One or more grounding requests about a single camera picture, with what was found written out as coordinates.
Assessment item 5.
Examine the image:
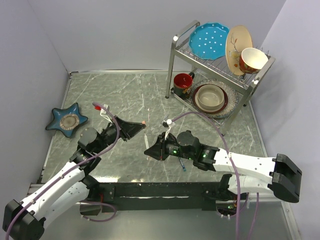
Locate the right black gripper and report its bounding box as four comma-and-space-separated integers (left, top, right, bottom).
144, 132, 195, 161

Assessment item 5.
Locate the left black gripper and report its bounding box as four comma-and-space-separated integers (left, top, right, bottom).
93, 115, 146, 154

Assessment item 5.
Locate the white orange-tipped marker pen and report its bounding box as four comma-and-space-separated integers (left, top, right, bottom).
144, 133, 150, 149

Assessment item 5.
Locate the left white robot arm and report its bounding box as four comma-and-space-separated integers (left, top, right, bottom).
2, 116, 146, 240

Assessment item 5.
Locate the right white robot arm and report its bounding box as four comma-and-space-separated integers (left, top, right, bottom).
144, 130, 302, 203

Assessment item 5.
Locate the blue marker pen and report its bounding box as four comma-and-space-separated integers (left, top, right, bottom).
178, 157, 187, 172

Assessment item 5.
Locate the blue star-shaped dish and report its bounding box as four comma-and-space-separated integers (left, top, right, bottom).
45, 102, 89, 138

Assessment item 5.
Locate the dark red plate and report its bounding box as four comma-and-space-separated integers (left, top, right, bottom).
191, 83, 229, 115

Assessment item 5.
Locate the red black mug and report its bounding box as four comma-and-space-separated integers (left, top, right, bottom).
173, 72, 195, 99

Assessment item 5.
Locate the beige bowl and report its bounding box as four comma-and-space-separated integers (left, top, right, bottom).
194, 84, 225, 111

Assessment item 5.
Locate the steel dish rack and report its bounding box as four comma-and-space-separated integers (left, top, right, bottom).
165, 20, 276, 135

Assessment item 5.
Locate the blue polka-dot plate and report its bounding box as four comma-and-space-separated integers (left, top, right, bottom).
188, 22, 230, 61

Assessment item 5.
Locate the red white bowl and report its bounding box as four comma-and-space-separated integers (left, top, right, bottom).
239, 47, 269, 74

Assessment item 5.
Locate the cream floral plate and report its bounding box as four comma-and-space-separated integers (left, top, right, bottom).
225, 25, 253, 76

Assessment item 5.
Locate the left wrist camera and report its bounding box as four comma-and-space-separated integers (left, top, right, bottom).
94, 104, 112, 123

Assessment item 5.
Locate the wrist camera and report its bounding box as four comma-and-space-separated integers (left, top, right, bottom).
162, 119, 175, 140
94, 104, 112, 123

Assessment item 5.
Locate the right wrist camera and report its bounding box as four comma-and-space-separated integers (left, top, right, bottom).
162, 119, 175, 140

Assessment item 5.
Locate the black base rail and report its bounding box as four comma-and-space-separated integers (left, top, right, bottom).
85, 182, 237, 211

